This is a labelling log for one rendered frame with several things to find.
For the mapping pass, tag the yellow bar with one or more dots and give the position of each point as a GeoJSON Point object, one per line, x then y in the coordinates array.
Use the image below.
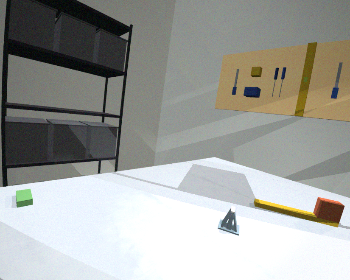
{"type": "Point", "coordinates": [328, 212]}

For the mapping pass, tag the green block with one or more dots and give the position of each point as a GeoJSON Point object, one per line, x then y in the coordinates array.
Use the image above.
{"type": "Point", "coordinates": [24, 198]}

